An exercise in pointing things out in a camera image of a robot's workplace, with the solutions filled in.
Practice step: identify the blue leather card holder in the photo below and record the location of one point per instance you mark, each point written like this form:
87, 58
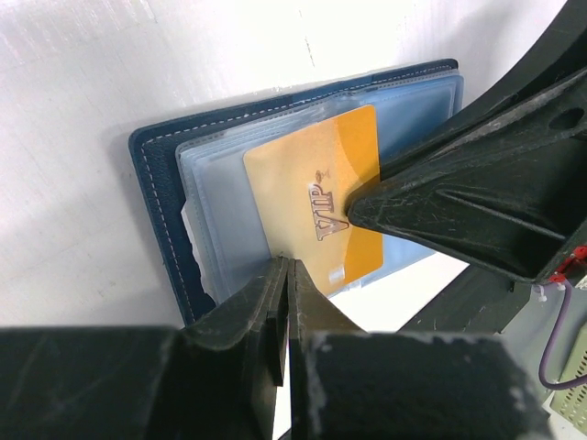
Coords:
231, 188

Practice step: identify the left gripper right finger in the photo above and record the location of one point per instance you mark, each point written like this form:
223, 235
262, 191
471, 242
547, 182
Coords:
403, 380

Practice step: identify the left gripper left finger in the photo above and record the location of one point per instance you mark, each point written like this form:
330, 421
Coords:
215, 379

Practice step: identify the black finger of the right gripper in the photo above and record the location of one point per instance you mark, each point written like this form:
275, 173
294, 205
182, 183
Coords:
509, 195

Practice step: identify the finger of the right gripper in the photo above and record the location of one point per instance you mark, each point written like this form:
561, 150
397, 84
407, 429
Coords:
559, 55

